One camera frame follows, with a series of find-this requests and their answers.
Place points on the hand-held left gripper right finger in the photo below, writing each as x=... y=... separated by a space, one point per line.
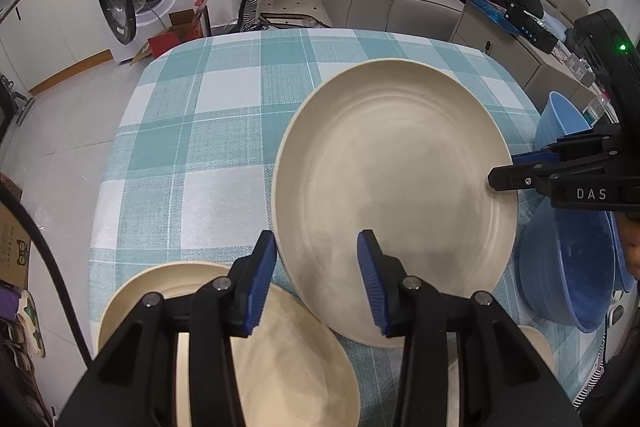
x=372 y=282

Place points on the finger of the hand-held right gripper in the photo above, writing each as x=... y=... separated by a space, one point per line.
x=535 y=156
x=515 y=179

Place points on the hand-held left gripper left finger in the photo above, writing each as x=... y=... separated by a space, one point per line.
x=260 y=287

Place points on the blue bowl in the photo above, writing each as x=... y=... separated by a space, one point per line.
x=555 y=122
x=575 y=272

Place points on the person's right hand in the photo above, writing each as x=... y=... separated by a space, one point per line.
x=632 y=257

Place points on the beige cabinet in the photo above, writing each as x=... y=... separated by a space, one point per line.
x=500 y=57

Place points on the blue plastic tray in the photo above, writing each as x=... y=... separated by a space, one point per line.
x=487 y=12

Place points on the teal white checked tablecloth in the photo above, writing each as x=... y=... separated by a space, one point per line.
x=200 y=157

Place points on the black white striped cloth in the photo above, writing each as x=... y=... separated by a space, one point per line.
x=592 y=377

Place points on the cream green slipper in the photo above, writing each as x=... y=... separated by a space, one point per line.
x=32 y=322

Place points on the brown cardboard box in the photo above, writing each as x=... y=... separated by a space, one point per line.
x=14 y=252

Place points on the red cardboard box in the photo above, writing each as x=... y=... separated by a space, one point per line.
x=175 y=34

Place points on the white kitchen counter cabinet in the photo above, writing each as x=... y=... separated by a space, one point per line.
x=45 y=27

